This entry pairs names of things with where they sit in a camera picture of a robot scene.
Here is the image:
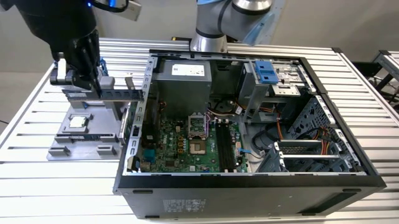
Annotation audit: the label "grey metal drive cage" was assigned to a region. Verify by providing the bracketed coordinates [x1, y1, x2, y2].
[236, 59, 309, 123]

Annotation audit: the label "grey parts rack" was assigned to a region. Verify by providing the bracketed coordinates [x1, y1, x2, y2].
[46, 77, 133, 161]

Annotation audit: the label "green motherboard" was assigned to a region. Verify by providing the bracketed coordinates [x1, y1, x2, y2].
[140, 112, 249, 175]

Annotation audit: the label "grey power supply unit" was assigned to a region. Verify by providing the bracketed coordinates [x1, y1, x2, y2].
[153, 59, 213, 119]

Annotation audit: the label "black camera cable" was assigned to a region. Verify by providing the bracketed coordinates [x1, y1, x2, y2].
[93, 0, 130, 14]

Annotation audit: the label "silver CPU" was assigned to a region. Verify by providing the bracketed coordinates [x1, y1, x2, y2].
[68, 116, 86, 128]

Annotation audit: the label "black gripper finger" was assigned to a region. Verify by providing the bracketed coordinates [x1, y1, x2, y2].
[88, 30, 101, 80]
[48, 39, 102, 99]

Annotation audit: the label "metal socket cover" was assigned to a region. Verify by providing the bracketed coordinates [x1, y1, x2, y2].
[188, 113, 209, 139]

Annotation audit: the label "yellow black tan wire bundle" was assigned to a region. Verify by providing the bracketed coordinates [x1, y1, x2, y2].
[206, 99, 246, 117]

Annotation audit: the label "CPU socket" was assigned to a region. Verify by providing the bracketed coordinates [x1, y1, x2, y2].
[188, 139, 209, 155]

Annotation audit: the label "grey metal disk bay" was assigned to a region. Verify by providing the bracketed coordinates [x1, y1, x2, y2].
[258, 137, 354, 174]

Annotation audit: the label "thick black cable loop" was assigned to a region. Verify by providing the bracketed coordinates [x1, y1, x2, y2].
[252, 127, 281, 160]

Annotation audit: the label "black RAM slot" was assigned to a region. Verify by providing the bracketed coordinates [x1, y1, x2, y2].
[222, 119, 233, 173]
[226, 119, 237, 173]
[218, 119, 229, 173]
[216, 119, 225, 173]

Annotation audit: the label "wire locking lever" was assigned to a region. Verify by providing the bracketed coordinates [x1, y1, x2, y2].
[202, 111, 209, 139]

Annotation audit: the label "black open PC case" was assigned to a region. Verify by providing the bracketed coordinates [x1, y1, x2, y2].
[112, 48, 387, 220]

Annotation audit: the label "aluminium slat side table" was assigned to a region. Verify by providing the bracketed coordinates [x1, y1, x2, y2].
[350, 49, 399, 105]

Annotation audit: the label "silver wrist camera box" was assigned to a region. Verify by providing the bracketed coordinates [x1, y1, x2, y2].
[120, 0, 142, 22]

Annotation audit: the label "green RAM stick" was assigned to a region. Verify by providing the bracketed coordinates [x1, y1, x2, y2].
[61, 88, 144, 102]

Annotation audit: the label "hard disk in blue carrier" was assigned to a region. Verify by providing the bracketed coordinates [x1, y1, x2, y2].
[50, 57, 109, 79]

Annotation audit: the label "orange red yellow power wires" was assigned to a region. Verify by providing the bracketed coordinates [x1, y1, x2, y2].
[310, 127, 332, 156]

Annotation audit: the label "blue plastic bay latch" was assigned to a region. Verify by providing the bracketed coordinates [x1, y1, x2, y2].
[253, 60, 277, 85]

